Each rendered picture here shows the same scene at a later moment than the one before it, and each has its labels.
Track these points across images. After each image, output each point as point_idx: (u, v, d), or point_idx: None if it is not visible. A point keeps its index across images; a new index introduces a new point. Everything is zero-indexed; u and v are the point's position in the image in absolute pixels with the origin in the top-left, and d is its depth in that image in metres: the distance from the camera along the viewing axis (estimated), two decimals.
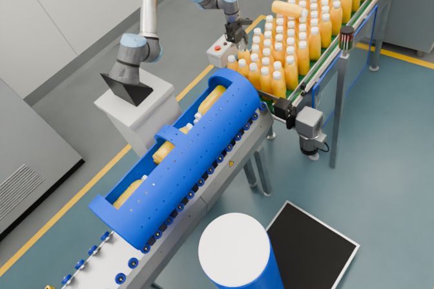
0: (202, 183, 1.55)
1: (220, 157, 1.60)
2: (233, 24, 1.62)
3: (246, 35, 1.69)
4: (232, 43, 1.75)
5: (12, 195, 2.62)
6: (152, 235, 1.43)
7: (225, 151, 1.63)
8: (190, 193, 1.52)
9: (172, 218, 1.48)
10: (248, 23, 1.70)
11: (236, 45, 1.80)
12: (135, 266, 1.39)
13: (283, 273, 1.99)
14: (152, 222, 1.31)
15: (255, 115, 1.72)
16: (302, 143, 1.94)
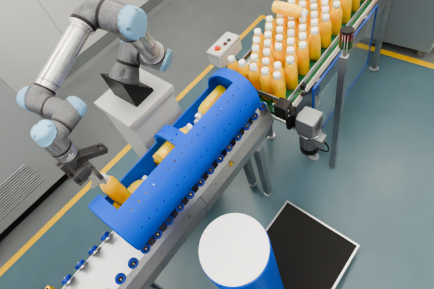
0: (202, 183, 1.55)
1: (220, 157, 1.60)
2: (66, 165, 1.11)
3: (95, 171, 1.18)
4: None
5: (12, 195, 2.62)
6: (152, 235, 1.43)
7: (225, 151, 1.63)
8: (190, 193, 1.52)
9: (172, 218, 1.48)
10: (100, 154, 1.19)
11: None
12: (135, 266, 1.39)
13: (283, 273, 1.99)
14: (152, 222, 1.31)
15: (255, 115, 1.72)
16: (302, 143, 1.94)
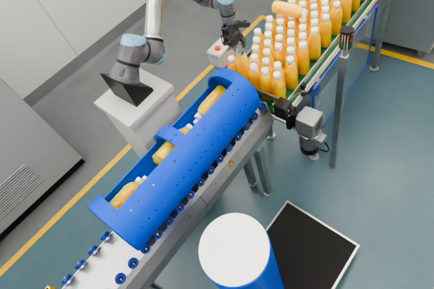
0: (202, 183, 1.55)
1: (220, 157, 1.60)
2: (230, 27, 1.54)
3: (243, 38, 1.62)
4: (228, 46, 1.68)
5: (12, 195, 2.62)
6: (152, 236, 1.43)
7: (226, 151, 1.64)
8: (190, 194, 1.52)
9: (172, 217, 1.48)
10: (246, 26, 1.62)
11: (232, 48, 1.72)
12: (135, 266, 1.39)
13: (283, 273, 1.99)
14: (151, 223, 1.31)
15: (255, 115, 1.72)
16: (302, 143, 1.94)
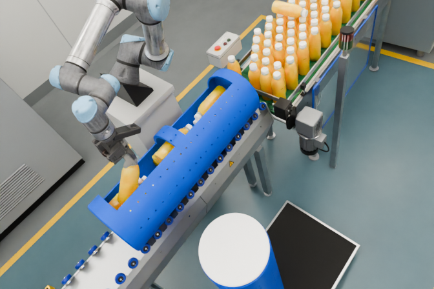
0: (203, 182, 1.55)
1: (220, 157, 1.60)
2: (103, 142, 1.12)
3: (130, 150, 1.20)
4: None
5: (12, 195, 2.62)
6: (152, 236, 1.43)
7: (226, 151, 1.64)
8: (190, 194, 1.52)
9: (172, 217, 1.48)
10: (134, 133, 1.20)
11: None
12: (135, 266, 1.39)
13: (283, 273, 1.99)
14: (151, 223, 1.31)
15: (255, 115, 1.72)
16: (302, 143, 1.94)
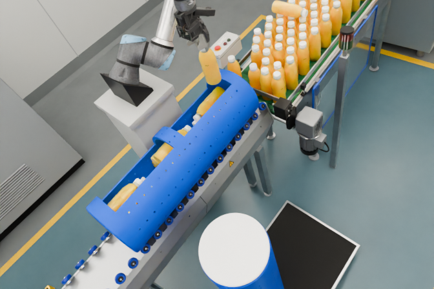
0: (203, 182, 1.55)
1: (219, 157, 1.60)
2: (185, 14, 1.18)
3: (206, 29, 1.25)
4: (188, 40, 1.32)
5: (12, 195, 2.62)
6: (154, 237, 1.43)
7: (228, 151, 1.64)
8: (190, 194, 1.52)
9: (171, 216, 1.47)
10: (209, 13, 1.26)
11: (195, 43, 1.36)
12: (135, 266, 1.39)
13: (283, 273, 1.99)
14: (150, 225, 1.31)
15: (254, 115, 1.72)
16: (302, 143, 1.94)
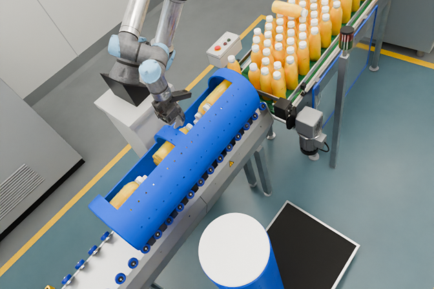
0: (202, 183, 1.55)
1: (220, 157, 1.60)
2: (162, 104, 1.26)
3: (182, 113, 1.34)
4: None
5: (12, 195, 2.62)
6: (152, 235, 1.43)
7: (226, 151, 1.63)
8: (190, 194, 1.52)
9: (172, 217, 1.48)
10: (186, 97, 1.34)
11: None
12: (135, 266, 1.39)
13: (283, 273, 1.99)
14: (152, 222, 1.31)
15: (255, 115, 1.72)
16: (302, 143, 1.94)
